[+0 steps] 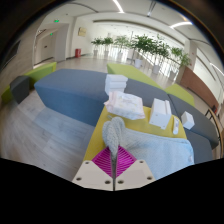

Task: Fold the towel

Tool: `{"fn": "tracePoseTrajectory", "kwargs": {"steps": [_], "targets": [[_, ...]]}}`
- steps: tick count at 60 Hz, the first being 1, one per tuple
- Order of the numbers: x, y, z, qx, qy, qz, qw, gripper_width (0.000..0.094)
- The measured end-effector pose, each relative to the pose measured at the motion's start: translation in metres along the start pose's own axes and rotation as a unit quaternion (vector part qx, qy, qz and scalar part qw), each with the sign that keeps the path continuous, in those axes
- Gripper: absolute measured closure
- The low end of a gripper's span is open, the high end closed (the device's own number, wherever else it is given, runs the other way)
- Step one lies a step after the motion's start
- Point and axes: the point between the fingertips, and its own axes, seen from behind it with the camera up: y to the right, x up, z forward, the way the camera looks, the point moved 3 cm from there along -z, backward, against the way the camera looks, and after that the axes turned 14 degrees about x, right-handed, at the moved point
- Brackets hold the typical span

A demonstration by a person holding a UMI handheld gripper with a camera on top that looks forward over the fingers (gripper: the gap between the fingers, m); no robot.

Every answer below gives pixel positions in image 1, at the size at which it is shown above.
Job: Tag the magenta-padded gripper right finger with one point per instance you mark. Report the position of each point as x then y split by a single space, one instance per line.
133 175

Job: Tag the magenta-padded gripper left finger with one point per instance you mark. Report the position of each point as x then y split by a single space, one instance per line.
95 175

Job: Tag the light blue towel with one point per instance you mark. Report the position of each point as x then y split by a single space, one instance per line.
160 150

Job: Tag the white toothpaste tube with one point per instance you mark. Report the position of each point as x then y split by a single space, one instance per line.
175 126

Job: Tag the large white box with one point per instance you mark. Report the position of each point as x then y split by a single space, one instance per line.
159 114

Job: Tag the small white box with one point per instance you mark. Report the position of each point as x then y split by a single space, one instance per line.
187 120

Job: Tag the grey angled bench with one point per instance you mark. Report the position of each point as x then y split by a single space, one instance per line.
200 125

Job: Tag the long blue-grey bench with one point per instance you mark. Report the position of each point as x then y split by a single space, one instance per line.
73 90

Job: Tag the stack of white boxes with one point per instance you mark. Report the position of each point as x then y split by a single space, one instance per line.
115 83

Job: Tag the small lime green bench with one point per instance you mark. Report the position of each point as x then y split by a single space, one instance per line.
180 93

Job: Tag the wooden framed chair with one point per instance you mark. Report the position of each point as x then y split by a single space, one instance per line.
216 123

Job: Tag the lime green wedge bench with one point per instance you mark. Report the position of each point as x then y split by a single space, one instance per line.
130 71

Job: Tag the brown wooden counter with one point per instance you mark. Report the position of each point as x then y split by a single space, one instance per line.
198 86

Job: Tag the dark grey cube ottoman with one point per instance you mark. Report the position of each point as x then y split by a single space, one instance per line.
20 89

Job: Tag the long lime green bench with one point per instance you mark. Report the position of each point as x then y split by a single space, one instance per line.
40 71

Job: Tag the red fire extinguisher cabinet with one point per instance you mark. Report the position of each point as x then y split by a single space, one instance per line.
77 53

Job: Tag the row of potted plants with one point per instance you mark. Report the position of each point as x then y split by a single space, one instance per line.
145 43

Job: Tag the ceiling strip lights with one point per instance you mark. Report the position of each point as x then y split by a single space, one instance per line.
118 5

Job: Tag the framed wall picture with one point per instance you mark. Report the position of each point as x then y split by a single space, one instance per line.
82 31

